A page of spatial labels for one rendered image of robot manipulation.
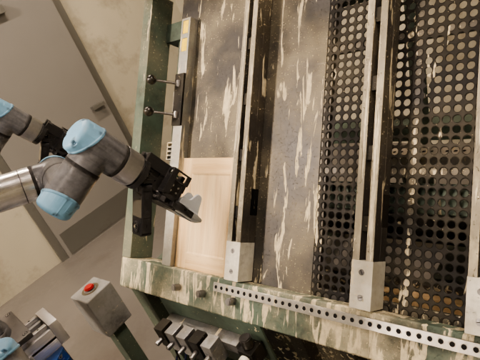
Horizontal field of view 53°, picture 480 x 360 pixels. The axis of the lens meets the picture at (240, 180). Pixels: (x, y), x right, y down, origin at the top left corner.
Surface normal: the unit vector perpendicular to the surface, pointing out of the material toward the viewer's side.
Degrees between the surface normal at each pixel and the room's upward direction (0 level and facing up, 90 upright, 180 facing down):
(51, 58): 90
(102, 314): 90
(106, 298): 90
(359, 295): 51
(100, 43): 90
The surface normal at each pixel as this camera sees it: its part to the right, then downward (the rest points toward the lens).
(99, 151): 0.53, 0.28
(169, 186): 0.65, 0.10
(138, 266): -0.67, -0.09
